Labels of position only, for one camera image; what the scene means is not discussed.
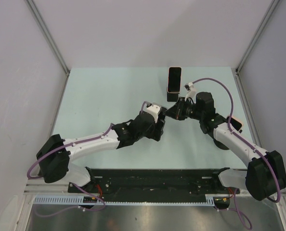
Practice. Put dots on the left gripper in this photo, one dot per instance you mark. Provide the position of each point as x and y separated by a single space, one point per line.
158 133

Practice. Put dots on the black round phone stand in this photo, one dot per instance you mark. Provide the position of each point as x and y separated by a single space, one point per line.
220 145

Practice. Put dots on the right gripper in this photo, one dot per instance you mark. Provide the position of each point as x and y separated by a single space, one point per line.
176 112

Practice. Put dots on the pink case phone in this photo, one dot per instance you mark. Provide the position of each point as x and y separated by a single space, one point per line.
174 79

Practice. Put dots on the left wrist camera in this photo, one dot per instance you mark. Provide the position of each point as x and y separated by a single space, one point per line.
154 110

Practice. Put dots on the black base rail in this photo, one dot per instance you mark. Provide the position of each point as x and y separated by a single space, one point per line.
156 185

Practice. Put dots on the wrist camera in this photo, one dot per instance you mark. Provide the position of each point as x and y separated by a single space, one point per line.
191 91
154 110

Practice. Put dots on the aluminium corner post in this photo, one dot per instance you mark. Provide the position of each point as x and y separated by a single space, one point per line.
47 34
258 33

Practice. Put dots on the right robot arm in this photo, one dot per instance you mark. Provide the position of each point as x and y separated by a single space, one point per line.
265 172

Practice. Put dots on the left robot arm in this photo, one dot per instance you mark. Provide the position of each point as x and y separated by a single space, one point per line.
56 157

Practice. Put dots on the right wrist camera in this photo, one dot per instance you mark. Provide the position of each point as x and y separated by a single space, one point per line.
191 91

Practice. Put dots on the left aluminium corner post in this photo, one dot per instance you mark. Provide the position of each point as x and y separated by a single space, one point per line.
47 34

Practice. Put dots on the right aluminium corner post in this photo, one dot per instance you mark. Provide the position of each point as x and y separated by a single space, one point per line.
258 33

